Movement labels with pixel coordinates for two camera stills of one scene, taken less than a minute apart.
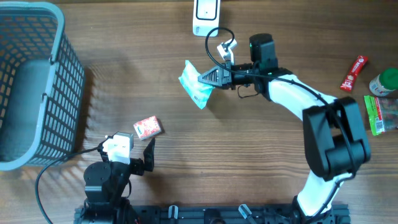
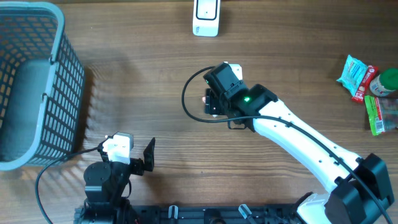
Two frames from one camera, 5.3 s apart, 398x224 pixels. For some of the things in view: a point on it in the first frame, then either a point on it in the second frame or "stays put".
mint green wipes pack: [198, 91] → [353, 74]
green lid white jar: [385, 83] stays put
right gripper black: [221, 79] → [211, 104]
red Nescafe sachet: [351, 79] → [370, 74]
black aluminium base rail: [201, 214] stays put
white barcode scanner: [206, 17] stays put
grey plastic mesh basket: [42, 86] stays put
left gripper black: [137, 167] stays put
